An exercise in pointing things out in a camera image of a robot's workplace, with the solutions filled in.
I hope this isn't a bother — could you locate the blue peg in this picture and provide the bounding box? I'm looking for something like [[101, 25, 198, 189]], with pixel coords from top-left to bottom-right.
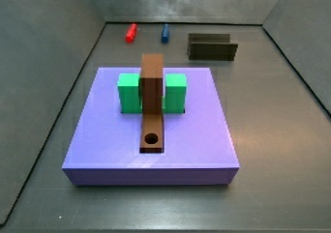
[[161, 23, 169, 44]]

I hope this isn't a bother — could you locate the right green block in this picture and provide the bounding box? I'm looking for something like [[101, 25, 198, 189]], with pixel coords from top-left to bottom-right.
[[164, 73, 186, 114]]

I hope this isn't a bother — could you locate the green block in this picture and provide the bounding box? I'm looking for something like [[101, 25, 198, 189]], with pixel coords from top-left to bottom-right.
[[117, 73, 141, 114], [164, 73, 186, 114]]

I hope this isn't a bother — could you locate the left green block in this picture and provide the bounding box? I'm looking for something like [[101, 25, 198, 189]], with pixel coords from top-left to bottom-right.
[[117, 73, 141, 114]]

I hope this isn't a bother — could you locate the purple base block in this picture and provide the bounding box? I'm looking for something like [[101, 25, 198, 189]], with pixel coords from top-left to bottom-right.
[[61, 68, 238, 186]]

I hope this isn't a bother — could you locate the red peg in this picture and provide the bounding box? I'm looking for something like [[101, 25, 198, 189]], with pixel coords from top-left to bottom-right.
[[125, 23, 137, 44]]

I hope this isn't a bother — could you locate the brown L-shaped bracket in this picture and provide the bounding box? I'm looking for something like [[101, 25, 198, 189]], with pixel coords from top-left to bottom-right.
[[139, 54, 164, 154]]

